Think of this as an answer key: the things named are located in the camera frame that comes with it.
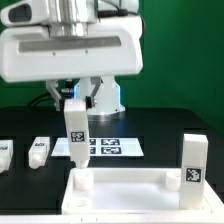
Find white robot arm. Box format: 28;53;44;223
0;0;144;115

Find white desk tabletop tray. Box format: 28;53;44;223
61;167;224;216

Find white fiducial marker sheet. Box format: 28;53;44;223
52;138;144;157

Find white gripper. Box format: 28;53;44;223
0;16;143;111

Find black base cables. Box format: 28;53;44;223
27;91;56;108

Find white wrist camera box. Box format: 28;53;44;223
0;0;50;27

